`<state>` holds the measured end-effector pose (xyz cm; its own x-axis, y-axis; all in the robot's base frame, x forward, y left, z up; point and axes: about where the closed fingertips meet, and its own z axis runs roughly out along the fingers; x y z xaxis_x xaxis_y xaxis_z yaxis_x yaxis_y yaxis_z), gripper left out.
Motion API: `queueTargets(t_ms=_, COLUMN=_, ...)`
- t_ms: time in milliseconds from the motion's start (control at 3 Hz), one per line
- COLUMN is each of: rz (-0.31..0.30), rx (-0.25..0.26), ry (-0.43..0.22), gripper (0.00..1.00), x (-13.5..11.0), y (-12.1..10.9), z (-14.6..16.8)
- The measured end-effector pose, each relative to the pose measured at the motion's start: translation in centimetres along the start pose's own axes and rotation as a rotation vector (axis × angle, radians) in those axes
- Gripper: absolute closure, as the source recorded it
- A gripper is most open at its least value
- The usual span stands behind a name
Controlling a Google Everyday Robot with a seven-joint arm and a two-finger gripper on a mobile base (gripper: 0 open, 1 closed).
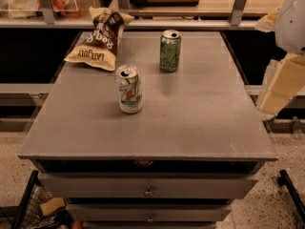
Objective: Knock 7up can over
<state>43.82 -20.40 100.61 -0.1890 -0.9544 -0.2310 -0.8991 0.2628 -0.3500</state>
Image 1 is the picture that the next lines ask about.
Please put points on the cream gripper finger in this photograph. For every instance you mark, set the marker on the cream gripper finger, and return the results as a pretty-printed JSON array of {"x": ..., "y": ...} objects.
[
  {"x": 268, "y": 21},
  {"x": 281, "y": 82}
]

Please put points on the white 7up soda can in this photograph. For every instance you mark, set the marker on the white 7up soda can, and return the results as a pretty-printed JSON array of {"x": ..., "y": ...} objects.
[{"x": 128, "y": 85}]

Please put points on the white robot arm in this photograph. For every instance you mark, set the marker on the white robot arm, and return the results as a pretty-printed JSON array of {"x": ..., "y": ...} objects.
[{"x": 290, "y": 27}]

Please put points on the green soda can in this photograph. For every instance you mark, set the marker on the green soda can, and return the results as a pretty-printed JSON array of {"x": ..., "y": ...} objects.
[{"x": 170, "y": 44}]

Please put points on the grey drawer cabinet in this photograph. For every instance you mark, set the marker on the grey drawer cabinet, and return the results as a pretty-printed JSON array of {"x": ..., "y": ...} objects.
[{"x": 195, "y": 146}]

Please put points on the brown Late July chip bag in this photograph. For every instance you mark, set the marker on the brown Late July chip bag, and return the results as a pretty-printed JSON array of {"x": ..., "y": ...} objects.
[{"x": 99, "y": 48}]

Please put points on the metal shelf rack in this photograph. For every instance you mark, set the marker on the metal shelf rack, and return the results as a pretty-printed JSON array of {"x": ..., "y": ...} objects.
[{"x": 212, "y": 15}]

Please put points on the clear plastic bin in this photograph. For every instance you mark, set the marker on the clear plastic bin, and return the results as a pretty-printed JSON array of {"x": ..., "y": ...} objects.
[{"x": 30, "y": 8}]

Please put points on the yellow sponge in basket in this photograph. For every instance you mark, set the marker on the yellow sponge in basket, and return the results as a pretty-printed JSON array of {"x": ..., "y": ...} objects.
[{"x": 52, "y": 205}]

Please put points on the black frame bar right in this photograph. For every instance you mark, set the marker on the black frame bar right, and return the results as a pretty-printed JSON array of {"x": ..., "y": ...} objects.
[{"x": 284, "y": 180}]

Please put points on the black wire basket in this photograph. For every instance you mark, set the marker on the black wire basket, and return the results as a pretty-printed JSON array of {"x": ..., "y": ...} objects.
[{"x": 29, "y": 214}]

